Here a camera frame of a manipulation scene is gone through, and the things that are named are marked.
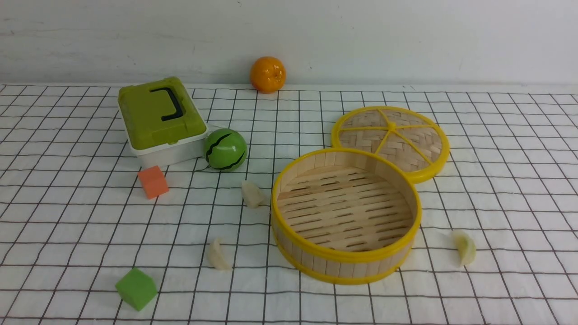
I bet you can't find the orange cube block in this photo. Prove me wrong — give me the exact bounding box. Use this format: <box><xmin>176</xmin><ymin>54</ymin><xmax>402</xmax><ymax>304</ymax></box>
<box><xmin>138</xmin><ymin>165</ymin><xmax>169</xmax><ymax>200</ymax></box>

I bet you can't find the white black grid tablecloth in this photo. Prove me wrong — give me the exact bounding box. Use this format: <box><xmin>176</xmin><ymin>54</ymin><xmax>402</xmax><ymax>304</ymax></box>
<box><xmin>0</xmin><ymin>83</ymin><xmax>578</xmax><ymax>325</ymax></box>

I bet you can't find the orange toy fruit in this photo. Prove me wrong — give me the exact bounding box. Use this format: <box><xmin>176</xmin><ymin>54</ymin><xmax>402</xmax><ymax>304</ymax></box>
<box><xmin>250</xmin><ymin>56</ymin><xmax>286</xmax><ymax>94</ymax></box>

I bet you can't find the green watermelon toy ball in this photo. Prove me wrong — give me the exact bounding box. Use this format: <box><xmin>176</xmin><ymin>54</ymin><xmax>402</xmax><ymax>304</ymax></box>
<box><xmin>204</xmin><ymin>128</ymin><xmax>248</xmax><ymax>172</ymax></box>

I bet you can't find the bamboo steamer tray yellow rim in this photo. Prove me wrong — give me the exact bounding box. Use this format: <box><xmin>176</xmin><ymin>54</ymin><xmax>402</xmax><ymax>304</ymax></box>
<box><xmin>271</xmin><ymin>148</ymin><xmax>422</xmax><ymax>285</ymax></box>

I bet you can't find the green lidded white box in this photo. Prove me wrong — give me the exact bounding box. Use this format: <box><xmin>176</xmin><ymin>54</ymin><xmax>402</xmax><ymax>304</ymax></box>
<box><xmin>117</xmin><ymin>77</ymin><xmax>209</xmax><ymax>169</ymax></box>

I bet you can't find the woven bamboo steamer lid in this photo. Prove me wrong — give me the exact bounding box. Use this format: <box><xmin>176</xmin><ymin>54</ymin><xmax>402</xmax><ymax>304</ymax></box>
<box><xmin>331</xmin><ymin>106</ymin><xmax>451</xmax><ymax>184</ymax></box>

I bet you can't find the white green-tinted dumpling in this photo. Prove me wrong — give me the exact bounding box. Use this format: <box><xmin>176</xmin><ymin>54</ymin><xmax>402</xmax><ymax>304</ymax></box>
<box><xmin>452</xmin><ymin>230</ymin><xmax>477</xmax><ymax>267</ymax></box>

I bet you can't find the green cube block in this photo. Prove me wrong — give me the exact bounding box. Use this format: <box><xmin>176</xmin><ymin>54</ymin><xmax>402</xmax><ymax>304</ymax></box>
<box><xmin>115</xmin><ymin>267</ymin><xmax>158</xmax><ymax>311</ymax></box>

